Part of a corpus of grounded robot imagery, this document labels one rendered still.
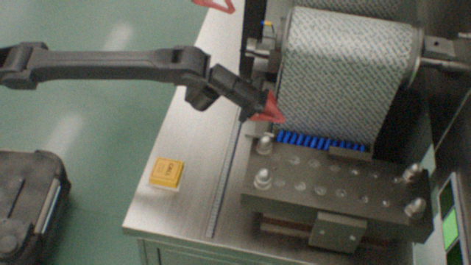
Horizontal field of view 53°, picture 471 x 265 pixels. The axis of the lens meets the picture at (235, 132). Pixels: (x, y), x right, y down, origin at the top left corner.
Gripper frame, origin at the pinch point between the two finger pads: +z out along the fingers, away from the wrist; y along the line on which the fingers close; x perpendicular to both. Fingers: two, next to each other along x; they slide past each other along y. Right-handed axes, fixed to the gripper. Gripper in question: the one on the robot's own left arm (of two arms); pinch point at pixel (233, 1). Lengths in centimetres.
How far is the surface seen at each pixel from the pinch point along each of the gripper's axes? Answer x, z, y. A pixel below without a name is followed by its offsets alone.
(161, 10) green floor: -151, 25, -179
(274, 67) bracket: -6.8, 18.7, -3.2
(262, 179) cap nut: -12.5, 26.4, 21.6
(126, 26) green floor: -161, 13, -156
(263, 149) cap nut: -14.5, 26.5, 12.3
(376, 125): 4.8, 41.0, 3.8
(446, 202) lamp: 18, 43, 28
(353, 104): 4.7, 32.8, 3.9
